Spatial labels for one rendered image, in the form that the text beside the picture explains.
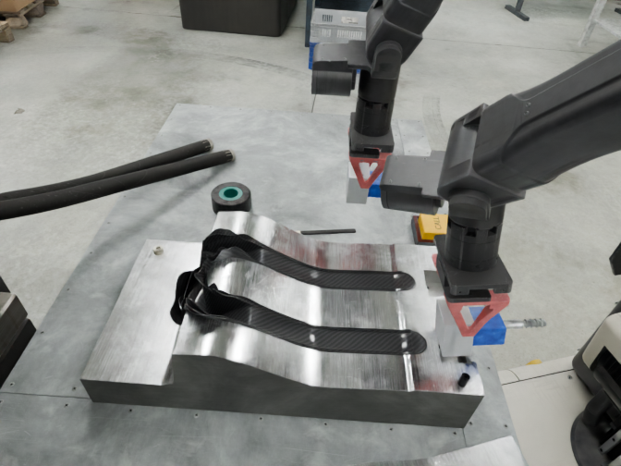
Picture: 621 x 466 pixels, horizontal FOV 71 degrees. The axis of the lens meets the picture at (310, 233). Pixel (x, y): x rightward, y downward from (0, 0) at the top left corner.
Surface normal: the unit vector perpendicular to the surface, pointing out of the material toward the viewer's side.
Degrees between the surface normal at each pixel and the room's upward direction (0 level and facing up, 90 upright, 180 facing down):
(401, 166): 38
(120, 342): 0
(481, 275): 13
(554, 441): 0
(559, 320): 0
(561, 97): 69
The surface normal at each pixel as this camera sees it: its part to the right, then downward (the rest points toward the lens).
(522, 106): -0.92, -0.32
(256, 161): 0.05, -0.74
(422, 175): -0.42, -0.33
